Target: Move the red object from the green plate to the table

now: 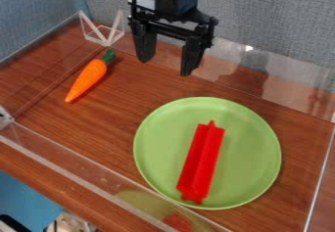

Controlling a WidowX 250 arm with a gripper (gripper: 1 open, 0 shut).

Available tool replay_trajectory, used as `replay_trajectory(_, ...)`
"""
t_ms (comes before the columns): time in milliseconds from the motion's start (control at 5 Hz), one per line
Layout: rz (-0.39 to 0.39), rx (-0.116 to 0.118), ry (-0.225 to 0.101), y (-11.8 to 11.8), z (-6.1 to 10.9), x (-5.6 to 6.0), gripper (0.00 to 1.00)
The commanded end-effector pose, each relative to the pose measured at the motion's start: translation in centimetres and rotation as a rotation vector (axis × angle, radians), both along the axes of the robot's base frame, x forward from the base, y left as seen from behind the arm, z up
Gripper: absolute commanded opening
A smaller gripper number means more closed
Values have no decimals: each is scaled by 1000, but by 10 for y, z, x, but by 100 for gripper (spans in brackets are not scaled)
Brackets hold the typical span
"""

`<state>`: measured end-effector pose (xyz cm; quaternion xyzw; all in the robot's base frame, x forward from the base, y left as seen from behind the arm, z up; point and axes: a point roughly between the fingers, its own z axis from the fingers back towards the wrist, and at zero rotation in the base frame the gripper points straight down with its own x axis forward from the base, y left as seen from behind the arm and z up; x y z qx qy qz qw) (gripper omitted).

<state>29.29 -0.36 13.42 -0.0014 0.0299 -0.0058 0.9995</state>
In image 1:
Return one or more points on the red cross-shaped bar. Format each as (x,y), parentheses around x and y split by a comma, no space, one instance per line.
(195,179)

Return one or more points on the orange toy carrot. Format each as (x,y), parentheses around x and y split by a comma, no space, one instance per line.
(90,76)

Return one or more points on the clear acrylic corner bracket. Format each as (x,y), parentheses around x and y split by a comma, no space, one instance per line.
(100,34)

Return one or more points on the clear acrylic enclosure wall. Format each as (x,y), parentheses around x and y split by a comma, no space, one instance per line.
(71,149)

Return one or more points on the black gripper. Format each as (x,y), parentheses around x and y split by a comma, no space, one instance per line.
(150,22)

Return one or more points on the green round plate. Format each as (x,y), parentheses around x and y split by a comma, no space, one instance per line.
(250,160)

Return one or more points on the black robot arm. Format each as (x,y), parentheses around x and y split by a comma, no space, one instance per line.
(176,7)

